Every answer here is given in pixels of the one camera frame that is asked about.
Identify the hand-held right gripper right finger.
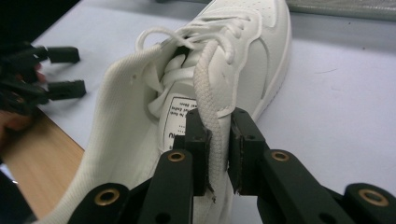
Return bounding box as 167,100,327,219
228,106,356,224

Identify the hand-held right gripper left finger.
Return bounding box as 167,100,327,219
136,108,213,224

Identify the white lace-up sneaker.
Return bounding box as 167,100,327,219
34,0,292,224

